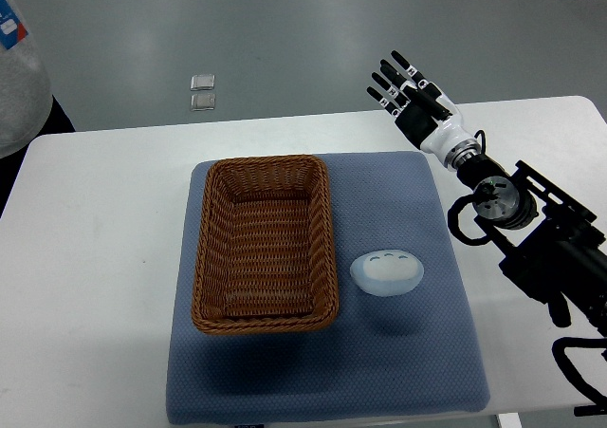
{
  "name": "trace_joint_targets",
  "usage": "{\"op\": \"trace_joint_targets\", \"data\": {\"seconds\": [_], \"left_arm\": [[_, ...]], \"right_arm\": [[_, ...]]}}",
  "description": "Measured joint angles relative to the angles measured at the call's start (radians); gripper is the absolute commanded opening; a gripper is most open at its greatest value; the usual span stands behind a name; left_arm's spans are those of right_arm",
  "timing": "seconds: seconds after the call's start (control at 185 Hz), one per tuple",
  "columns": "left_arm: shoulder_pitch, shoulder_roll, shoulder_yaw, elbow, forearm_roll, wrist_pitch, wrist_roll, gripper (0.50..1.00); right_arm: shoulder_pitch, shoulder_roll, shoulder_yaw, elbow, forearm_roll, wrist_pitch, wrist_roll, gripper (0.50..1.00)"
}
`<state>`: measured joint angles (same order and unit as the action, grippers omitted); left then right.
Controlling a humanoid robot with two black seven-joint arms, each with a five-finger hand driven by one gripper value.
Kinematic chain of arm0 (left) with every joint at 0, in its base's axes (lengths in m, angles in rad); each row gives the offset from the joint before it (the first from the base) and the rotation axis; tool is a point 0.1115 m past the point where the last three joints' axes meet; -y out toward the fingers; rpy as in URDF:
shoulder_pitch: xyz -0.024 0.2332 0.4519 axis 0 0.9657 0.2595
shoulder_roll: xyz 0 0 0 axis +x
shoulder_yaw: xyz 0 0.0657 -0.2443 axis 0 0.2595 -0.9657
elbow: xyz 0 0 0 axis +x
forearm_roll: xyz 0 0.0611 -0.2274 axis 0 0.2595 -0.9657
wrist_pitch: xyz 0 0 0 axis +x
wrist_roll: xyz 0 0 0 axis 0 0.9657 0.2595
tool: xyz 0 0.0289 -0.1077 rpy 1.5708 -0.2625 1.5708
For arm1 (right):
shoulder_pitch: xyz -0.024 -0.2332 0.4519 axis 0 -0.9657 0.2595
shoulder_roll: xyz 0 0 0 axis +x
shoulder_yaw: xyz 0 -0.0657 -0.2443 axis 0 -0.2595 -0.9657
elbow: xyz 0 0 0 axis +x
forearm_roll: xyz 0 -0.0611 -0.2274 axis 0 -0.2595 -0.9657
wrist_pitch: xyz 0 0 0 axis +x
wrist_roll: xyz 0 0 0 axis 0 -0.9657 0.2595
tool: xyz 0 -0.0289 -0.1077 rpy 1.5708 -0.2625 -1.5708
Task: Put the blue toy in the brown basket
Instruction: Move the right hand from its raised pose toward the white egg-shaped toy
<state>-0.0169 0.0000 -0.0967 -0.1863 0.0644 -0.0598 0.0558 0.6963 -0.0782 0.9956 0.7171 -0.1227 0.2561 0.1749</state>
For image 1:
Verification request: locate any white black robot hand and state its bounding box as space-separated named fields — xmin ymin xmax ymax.
xmin=366 ymin=50 xmax=478 ymax=168

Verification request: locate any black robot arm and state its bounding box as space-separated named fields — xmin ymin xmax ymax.
xmin=367 ymin=50 xmax=606 ymax=417

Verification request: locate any brown wicker basket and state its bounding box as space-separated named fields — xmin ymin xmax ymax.
xmin=191 ymin=155 xmax=340 ymax=335

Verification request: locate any upper metal floor plate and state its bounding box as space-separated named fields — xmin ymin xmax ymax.
xmin=190 ymin=73 xmax=215 ymax=91

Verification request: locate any blue padded mat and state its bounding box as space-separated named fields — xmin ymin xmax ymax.
xmin=166 ymin=152 xmax=489 ymax=425

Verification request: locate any person in grey clothing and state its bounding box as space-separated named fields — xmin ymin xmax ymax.
xmin=1 ymin=0 xmax=75 ymax=207

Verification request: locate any black cable loop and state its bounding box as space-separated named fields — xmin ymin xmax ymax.
xmin=551 ymin=336 xmax=607 ymax=418

